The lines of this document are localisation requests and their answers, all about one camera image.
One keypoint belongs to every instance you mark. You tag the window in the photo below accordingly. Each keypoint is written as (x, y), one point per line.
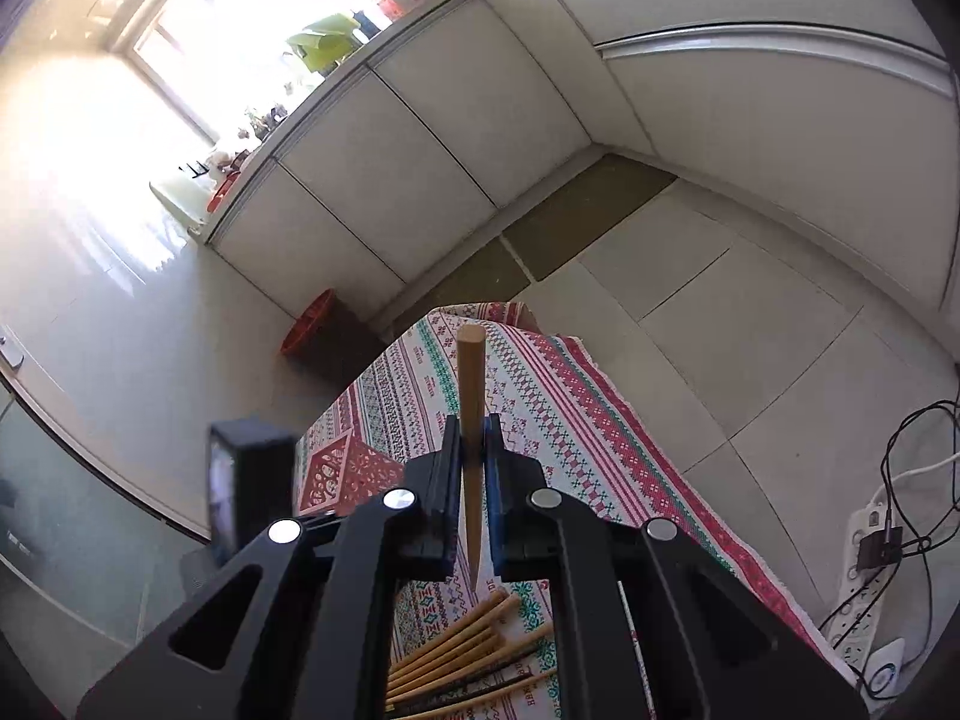
(225, 22)

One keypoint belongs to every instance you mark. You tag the wooden chopstick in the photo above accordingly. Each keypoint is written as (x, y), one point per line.
(471, 390)

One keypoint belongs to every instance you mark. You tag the brown trash bin red liner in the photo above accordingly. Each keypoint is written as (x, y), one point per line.
(307, 326)

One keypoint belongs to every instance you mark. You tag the black power adapter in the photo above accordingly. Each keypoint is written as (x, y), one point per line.
(877, 549)

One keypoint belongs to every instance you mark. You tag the glass sliding door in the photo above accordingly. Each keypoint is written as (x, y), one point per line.
(67, 510)

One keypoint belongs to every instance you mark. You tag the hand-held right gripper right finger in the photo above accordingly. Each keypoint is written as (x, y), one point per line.
(495, 480)

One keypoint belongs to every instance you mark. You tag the red bowl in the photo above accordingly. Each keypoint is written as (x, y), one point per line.
(221, 196)

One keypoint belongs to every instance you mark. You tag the white power strip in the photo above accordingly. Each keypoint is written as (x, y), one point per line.
(862, 607)

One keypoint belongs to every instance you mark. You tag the group of wooden chopsticks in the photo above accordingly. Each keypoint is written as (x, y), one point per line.
(450, 637)

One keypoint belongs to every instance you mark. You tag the patterned red green tablecloth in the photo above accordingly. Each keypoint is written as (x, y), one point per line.
(570, 420)

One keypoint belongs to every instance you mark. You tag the jar of kitchen utensils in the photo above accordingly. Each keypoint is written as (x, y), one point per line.
(266, 120)

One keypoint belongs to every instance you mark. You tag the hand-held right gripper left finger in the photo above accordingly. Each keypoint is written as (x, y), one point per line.
(453, 480)

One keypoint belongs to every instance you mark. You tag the white kitchen cabinet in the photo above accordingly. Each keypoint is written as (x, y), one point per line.
(465, 112)

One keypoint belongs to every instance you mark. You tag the red perforated chopstick holder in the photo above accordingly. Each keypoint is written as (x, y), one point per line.
(352, 476)

